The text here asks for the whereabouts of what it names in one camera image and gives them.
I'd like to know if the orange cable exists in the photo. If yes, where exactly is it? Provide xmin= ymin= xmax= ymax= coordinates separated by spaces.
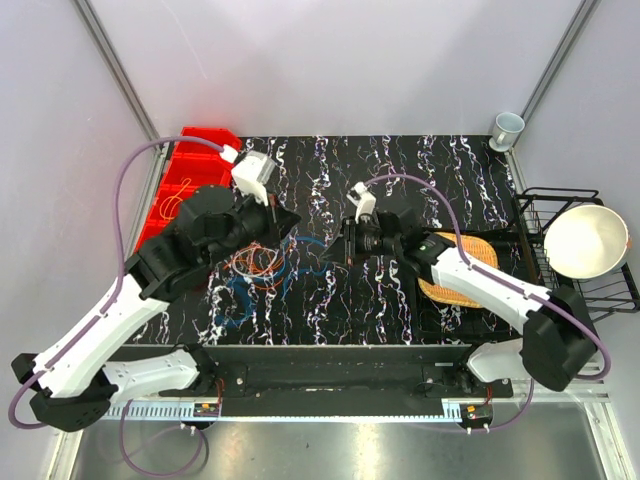
xmin=224 ymin=242 xmax=291 ymax=294

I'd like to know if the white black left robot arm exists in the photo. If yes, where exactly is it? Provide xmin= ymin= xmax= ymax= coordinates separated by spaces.
xmin=11 ymin=151 xmax=300 ymax=432

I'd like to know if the purple right arm hose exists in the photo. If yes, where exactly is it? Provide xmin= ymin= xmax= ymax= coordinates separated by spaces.
xmin=362 ymin=173 xmax=612 ymax=434

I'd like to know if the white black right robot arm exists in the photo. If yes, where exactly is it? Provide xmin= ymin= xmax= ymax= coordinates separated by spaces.
xmin=323 ymin=182 xmax=604 ymax=397

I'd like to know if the yellow cable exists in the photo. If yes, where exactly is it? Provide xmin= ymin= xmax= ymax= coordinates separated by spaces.
xmin=158 ymin=177 xmax=194 ymax=221

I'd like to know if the black wire dish rack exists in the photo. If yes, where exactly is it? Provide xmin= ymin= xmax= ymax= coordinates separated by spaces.
xmin=514 ymin=187 xmax=640 ymax=337

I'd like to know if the white mug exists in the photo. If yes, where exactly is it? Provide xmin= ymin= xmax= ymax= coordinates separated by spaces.
xmin=489 ymin=112 xmax=526 ymax=152

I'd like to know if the white bowl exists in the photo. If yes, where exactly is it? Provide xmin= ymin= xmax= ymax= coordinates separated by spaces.
xmin=543 ymin=204 xmax=632 ymax=280

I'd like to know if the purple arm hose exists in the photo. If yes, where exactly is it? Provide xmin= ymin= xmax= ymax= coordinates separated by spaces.
xmin=8 ymin=137 xmax=236 ymax=475
xmin=362 ymin=173 xmax=612 ymax=434

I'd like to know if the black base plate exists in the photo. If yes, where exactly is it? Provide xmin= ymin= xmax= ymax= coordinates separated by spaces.
xmin=158 ymin=344 xmax=515 ymax=404

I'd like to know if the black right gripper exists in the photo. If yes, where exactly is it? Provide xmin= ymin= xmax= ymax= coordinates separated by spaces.
xmin=319 ymin=217 xmax=401 ymax=266

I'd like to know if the woven bamboo tray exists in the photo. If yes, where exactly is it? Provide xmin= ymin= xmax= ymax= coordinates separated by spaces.
xmin=418 ymin=232 xmax=509 ymax=315

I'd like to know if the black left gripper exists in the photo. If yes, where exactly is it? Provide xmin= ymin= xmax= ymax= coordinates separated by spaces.
xmin=204 ymin=182 xmax=304 ymax=268

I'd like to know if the purple left arm hose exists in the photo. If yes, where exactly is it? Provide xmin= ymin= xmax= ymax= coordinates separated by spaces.
xmin=8 ymin=137 xmax=236 ymax=475

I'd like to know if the red storage bin row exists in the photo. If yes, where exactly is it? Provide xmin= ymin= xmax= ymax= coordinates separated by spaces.
xmin=135 ymin=142 xmax=233 ymax=250

